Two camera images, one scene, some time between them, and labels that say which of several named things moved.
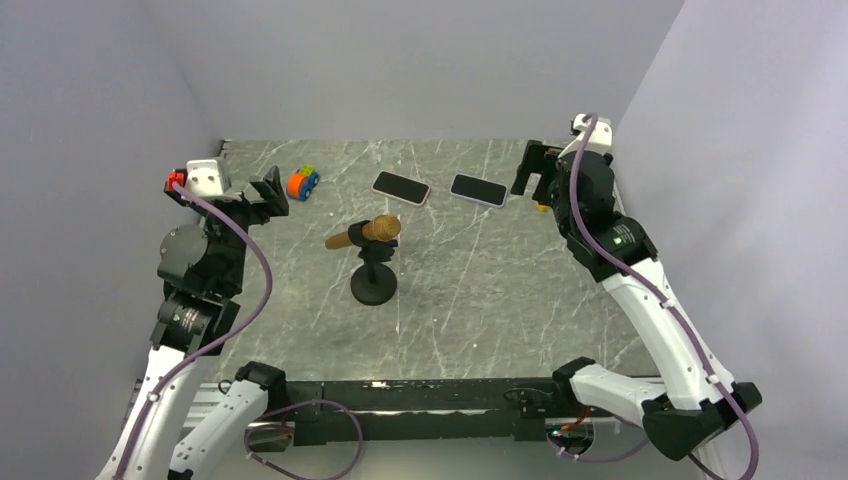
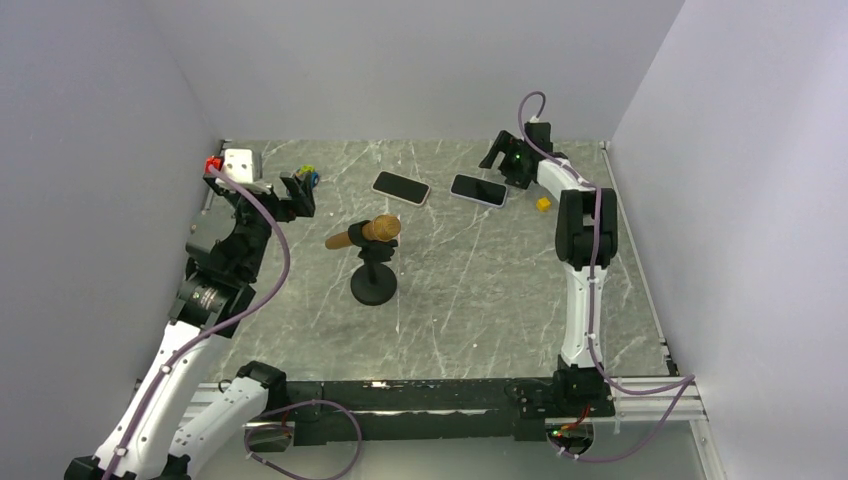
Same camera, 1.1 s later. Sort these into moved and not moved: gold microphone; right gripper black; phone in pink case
Moved: right gripper black
Not moved: gold microphone; phone in pink case
